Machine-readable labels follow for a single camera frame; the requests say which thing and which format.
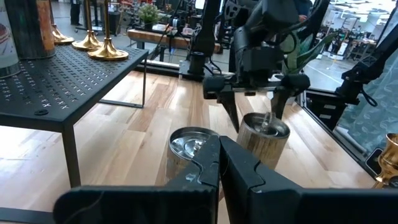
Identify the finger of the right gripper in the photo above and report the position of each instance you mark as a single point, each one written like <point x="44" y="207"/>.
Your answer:
<point x="231" y="109"/>
<point x="281" y="101"/>

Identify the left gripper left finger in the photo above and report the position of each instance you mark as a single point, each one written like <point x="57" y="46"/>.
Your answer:
<point x="140" y="205"/>

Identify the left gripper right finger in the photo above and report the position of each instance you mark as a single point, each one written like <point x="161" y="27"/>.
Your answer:
<point x="280" y="205"/>

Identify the brass candlestick holder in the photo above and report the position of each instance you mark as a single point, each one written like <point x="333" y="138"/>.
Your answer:
<point x="62" y="39"/>
<point x="88" y="43"/>
<point x="107" y="51"/>
<point x="390" y="158"/>

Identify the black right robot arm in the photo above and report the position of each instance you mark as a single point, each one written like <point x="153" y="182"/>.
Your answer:
<point x="205" y="31"/>

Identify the green artificial plant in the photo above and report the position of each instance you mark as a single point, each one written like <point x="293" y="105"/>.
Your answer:
<point x="311" y="53"/>

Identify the wooden workbench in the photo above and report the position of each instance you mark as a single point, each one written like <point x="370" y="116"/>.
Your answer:
<point x="146" y="35"/>

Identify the green potted plant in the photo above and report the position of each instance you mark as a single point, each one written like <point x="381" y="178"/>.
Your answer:
<point x="149" y="14"/>

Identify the small black box device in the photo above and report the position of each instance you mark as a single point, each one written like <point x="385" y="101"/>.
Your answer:
<point x="373" y="161"/>

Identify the black perforated metal shelf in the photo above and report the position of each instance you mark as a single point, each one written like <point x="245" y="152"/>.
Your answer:
<point x="62" y="81"/>

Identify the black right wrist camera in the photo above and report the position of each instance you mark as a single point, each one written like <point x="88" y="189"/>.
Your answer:
<point x="262" y="60"/>

